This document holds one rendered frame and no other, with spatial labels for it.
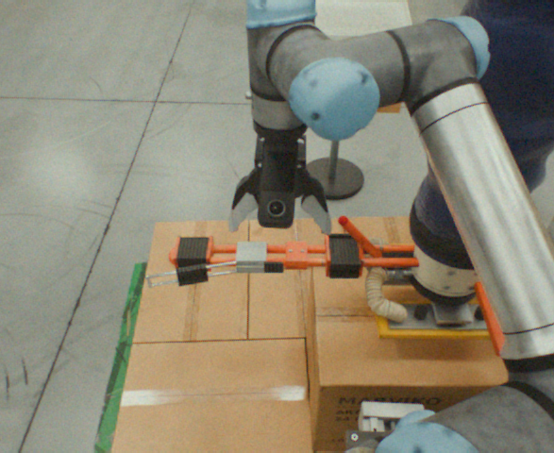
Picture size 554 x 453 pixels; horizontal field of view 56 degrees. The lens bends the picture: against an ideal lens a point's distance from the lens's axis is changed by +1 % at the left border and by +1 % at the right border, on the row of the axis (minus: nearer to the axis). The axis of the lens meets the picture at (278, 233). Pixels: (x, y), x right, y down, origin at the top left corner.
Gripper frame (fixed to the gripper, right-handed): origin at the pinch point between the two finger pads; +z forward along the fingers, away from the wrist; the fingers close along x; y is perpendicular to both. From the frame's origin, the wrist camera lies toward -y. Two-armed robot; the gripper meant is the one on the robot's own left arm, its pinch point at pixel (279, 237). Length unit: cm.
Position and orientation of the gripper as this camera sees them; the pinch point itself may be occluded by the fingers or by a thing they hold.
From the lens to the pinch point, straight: 78.3
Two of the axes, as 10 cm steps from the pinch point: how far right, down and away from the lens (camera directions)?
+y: 0.4, -7.2, 7.0
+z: 0.0, 7.0, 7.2
